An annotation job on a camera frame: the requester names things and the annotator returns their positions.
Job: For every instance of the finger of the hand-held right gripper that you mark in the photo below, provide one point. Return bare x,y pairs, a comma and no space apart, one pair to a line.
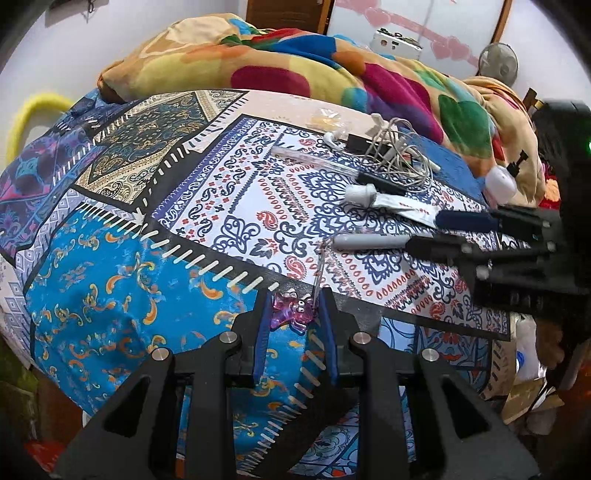
466,219
443,247

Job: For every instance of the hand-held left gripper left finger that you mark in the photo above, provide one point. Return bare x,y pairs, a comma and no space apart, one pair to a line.
261,334

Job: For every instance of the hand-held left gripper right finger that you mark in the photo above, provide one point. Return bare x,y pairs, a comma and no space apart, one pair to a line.
328,334

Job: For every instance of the purple plastic toy wand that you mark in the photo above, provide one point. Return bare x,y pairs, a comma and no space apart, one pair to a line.
295,310

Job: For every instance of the grey marker pen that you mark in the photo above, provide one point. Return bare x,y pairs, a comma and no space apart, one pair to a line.
364,241

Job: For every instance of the white earbud case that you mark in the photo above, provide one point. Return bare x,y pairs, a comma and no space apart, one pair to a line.
501,183

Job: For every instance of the white squeeze tube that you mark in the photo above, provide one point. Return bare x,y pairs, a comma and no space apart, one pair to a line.
397,203

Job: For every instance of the black rectangular stick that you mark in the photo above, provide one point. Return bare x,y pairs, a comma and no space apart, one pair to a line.
378,181

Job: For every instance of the white plastic bag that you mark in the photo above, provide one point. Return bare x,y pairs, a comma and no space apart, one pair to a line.
531,355

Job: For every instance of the small black box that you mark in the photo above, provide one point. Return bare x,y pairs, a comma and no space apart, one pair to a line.
358,142

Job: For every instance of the patterned patchwork bedsheet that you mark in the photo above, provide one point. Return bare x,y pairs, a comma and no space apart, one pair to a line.
138,258

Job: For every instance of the clear plastic tube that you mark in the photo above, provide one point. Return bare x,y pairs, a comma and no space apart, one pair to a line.
314,159

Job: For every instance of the standing fan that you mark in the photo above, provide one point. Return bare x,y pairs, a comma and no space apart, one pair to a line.
497,62

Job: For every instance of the clear plastic wrapper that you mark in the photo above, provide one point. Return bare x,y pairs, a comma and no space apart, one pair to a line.
325,120

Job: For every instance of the cardboard piece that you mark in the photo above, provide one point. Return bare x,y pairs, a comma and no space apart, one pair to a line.
531,399

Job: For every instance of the white storage cabinet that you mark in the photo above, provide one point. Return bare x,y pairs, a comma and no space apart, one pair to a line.
396,42

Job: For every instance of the white wardrobe door pink stickers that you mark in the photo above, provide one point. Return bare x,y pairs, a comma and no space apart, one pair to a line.
443,23

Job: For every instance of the colourful fleece blanket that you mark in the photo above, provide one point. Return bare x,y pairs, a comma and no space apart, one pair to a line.
286,69

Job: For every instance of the wooden wardrobe white doors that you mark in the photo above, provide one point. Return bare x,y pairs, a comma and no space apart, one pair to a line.
286,14

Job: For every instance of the yellow foam tube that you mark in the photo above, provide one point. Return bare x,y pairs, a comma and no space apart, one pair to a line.
27,108

